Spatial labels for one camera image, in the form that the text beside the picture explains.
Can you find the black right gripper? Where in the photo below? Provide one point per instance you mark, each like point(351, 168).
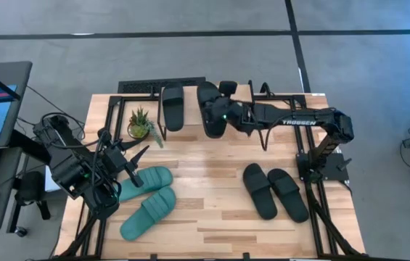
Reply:
point(235, 116)

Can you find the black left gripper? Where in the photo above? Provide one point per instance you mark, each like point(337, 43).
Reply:
point(115, 157)

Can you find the black rubber slide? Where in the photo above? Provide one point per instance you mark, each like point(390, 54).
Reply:
point(259, 192)
point(288, 195)
point(208, 88)
point(173, 108)

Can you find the green rubber slide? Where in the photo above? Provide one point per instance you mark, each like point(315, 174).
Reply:
point(150, 179)
point(146, 214)

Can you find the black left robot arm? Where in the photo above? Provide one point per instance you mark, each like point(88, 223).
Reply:
point(70, 166)

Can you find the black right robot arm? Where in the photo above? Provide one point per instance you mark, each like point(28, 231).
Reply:
point(299, 117)

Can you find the potted succulent plant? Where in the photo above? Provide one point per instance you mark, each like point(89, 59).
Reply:
point(139, 125)

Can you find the black floor grille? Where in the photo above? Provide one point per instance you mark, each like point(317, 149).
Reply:
point(135, 86)

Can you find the wooden shelf black metal frame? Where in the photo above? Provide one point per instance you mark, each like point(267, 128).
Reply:
point(190, 108)

